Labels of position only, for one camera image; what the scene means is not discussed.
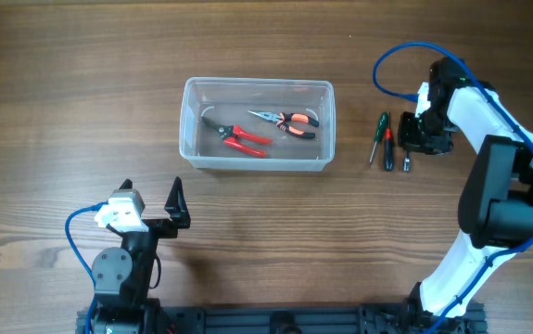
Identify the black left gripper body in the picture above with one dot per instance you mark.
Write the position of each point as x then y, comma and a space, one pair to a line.
158, 229

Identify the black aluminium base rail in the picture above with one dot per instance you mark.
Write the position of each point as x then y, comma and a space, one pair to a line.
363, 319

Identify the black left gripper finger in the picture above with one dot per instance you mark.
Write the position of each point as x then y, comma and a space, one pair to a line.
127, 184
175, 205

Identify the small silver wrench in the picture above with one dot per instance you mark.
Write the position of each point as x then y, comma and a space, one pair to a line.
407, 161

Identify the red black screwdriver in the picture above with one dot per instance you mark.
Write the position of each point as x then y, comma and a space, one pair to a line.
388, 157

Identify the green handled screwdriver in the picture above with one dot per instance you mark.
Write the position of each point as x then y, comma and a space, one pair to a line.
379, 133

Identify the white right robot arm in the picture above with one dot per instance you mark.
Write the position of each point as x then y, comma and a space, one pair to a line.
495, 210

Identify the clear plastic container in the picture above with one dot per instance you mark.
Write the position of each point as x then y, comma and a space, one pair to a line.
298, 115

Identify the red handled cutters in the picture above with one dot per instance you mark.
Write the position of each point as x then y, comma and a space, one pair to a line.
232, 136

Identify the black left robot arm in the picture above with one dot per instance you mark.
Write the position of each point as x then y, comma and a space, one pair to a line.
122, 275

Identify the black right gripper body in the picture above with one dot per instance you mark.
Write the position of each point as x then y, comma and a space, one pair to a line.
426, 133

